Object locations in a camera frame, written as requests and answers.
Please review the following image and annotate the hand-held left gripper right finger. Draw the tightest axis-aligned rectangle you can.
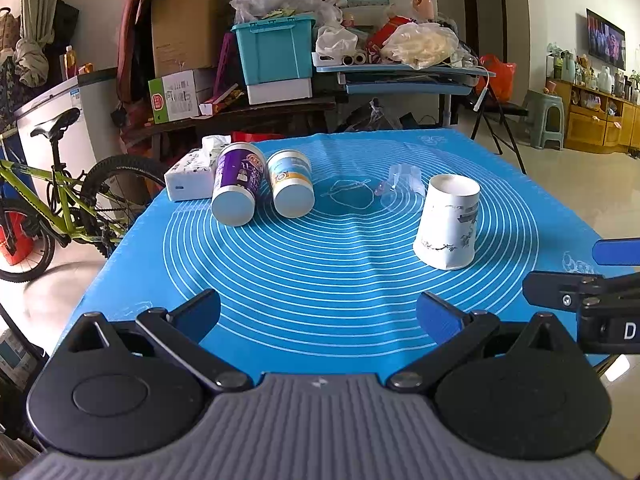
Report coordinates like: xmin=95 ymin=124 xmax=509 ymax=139
xmin=387 ymin=290 xmax=577 ymax=392

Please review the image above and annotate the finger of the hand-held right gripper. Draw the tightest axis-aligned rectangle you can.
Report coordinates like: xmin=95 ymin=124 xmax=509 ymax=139
xmin=592 ymin=238 xmax=640 ymax=266
xmin=522 ymin=270 xmax=640 ymax=309

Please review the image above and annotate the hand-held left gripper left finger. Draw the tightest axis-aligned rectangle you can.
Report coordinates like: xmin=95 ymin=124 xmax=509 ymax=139
xmin=66 ymin=288 xmax=254 ymax=394

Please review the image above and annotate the white ink-patterned paper cup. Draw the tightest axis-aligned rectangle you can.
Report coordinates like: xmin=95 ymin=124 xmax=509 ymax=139
xmin=412 ymin=173 xmax=482 ymax=271

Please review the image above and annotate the clear plastic cup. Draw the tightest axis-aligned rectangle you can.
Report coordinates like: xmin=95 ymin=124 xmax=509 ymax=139
xmin=372 ymin=162 xmax=427 ymax=212

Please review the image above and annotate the blue silicone mat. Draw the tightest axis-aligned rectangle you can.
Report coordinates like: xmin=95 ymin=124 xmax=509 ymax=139
xmin=52 ymin=128 xmax=623 ymax=376

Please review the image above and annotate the wooden sideboard cabinet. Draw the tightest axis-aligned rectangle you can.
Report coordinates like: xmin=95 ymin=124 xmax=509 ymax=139
xmin=547 ymin=77 xmax=640 ymax=156

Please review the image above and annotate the purple cylindrical can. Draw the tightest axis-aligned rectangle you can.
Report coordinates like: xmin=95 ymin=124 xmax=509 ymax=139
xmin=210 ymin=142 xmax=265 ymax=226

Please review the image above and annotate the white tissue box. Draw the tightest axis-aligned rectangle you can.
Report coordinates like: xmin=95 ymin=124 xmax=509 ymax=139
xmin=164 ymin=134 xmax=232 ymax=202

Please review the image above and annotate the green plastic stool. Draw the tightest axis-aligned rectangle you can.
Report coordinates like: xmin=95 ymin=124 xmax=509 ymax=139
xmin=522 ymin=90 xmax=566 ymax=151

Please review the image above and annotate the white blue-yellow label can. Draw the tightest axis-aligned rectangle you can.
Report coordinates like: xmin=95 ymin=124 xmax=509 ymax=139
xmin=266 ymin=149 xmax=316 ymax=219

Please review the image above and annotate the black folding chair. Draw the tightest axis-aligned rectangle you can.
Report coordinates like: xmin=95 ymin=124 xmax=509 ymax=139
xmin=469 ymin=99 xmax=529 ymax=176

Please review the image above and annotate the green bicycle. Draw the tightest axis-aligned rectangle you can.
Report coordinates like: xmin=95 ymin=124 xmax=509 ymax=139
xmin=0 ymin=107 xmax=169 ymax=284

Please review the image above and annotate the red flat packet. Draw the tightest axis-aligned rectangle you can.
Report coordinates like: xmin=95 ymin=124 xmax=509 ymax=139
xmin=230 ymin=130 xmax=284 ymax=144

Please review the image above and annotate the dark wooden table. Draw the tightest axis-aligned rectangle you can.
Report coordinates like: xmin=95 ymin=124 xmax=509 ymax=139
xmin=119 ymin=99 xmax=339 ymax=162

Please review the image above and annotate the orange plastic bag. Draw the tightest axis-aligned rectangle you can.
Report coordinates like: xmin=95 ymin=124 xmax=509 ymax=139
xmin=479 ymin=54 xmax=517 ymax=102

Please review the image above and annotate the white chest freezer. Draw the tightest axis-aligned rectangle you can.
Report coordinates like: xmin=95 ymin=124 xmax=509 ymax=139
xmin=12 ymin=67 xmax=122 ymax=196

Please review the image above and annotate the white printed carton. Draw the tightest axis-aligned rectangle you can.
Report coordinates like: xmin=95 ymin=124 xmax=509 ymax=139
xmin=147 ymin=67 xmax=217 ymax=125

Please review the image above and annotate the white box under bin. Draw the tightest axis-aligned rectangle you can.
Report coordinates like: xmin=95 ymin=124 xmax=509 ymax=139
xmin=245 ymin=78 xmax=314 ymax=106

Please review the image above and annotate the blue study desk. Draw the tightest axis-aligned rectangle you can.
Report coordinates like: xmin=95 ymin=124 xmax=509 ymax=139
xmin=312 ymin=52 xmax=497 ymax=128

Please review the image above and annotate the teal storage bin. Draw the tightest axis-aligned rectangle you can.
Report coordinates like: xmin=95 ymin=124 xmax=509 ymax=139
xmin=232 ymin=15 xmax=317 ymax=86

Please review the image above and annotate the translucent bag of white material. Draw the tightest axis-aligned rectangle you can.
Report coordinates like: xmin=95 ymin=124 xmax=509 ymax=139
xmin=380 ymin=21 xmax=459 ymax=70

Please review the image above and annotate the dark brown door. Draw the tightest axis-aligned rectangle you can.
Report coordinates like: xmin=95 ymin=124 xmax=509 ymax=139
xmin=459 ymin=0 xmax=509 ymax=62

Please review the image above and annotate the large brown cardboard box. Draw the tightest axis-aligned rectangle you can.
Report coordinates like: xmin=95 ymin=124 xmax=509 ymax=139
xmin=151 ymin=0 xmax=227 ymax=79

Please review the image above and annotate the red hanging garment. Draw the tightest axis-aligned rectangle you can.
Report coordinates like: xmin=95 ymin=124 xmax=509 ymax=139
xmin=116 ymin=0 xmax=157 ymax=107

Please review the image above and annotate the small white plastic bag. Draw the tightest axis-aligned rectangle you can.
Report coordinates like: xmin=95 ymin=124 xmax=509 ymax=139
xmin=315 ymin=24 xmax=359 ymax=57

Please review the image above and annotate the beige curtain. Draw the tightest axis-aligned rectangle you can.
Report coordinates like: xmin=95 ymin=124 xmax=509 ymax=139
xmin=14 ymin=0 xmax=56 ymax=89

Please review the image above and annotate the thin string loop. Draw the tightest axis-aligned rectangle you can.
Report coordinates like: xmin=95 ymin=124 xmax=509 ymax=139
xmin=324 ymin=178 xmax=377 ymax=212

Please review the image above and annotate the wall television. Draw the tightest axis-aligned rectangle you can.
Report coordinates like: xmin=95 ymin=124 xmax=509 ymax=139
xmin=585 ymin=8 xmax=627 ymax=71

